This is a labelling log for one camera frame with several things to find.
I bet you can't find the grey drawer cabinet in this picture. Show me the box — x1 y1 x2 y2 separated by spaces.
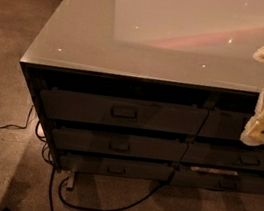
2 0 264 207

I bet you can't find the thick black floor cable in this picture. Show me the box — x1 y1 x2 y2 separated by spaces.
20 120 175 211

